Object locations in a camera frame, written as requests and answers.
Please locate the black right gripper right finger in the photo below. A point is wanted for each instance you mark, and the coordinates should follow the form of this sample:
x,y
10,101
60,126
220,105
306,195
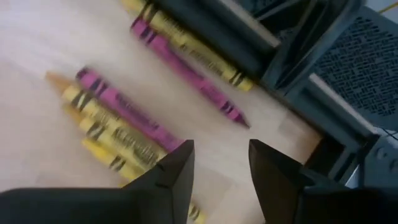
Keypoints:
x,y
311,205

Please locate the magenta wax crayon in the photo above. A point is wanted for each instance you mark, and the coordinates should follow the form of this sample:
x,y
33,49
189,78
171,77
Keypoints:
x,y
130,111
186,72

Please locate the black perforated computer case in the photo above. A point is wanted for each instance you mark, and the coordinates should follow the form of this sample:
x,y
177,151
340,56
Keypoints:
x,y
360,65

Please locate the black aluminium table frame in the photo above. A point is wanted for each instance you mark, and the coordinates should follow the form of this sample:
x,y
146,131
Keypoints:
x,y
217,28

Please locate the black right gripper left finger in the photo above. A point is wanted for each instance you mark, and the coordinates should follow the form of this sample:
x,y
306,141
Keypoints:
x,y
124,208

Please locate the yellow wax crayon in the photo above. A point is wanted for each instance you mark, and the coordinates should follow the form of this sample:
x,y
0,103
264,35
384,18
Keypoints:
x,y
90,105
192,46
105,156
102,134

